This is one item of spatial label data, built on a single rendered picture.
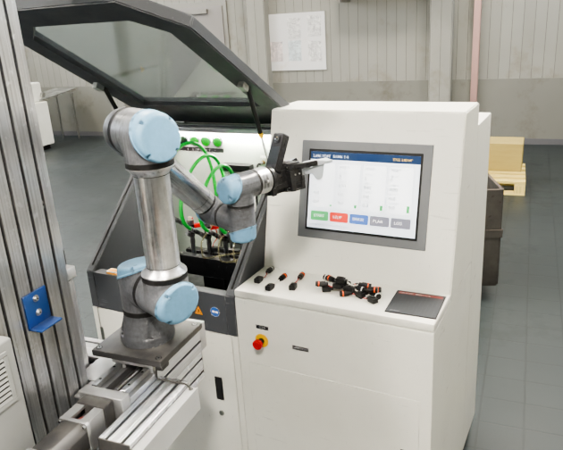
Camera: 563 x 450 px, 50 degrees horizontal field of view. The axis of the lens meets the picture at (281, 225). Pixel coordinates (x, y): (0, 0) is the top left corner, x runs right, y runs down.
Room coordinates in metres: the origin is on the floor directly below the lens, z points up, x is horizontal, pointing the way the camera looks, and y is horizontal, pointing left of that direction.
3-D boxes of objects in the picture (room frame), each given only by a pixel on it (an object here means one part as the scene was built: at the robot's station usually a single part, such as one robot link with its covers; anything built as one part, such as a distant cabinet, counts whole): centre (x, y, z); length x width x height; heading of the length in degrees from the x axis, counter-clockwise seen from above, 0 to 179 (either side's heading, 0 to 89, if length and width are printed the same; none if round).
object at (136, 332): (1.50, 0.40, 1.09); 0.15 x 0.15 x 0.10
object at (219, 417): (2.07, 0.49, 0.44); 0.65 x 0.02 x 0.68; 62
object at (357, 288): (1.82, -0.21, 1.01); 0.23 x 0.11 x 0.06; 62
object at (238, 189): (1.58, 0.11, 1.43); 0.11 x 0.08 x 0.09; 131
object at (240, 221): (1.59, 0.12, 1.34); 0.11 x 0.08 x 0.11; 41
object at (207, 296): (2.09, 0.48, 0.87); 0.62 x 0.04 x 0.16; 62
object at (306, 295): (1.83, -0.18, 0.96); 0.70 x 0.22 x 0.03; 62
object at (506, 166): (6.44, -2.07, 0.22); 1.29 x 0.85 x 0.45; 66
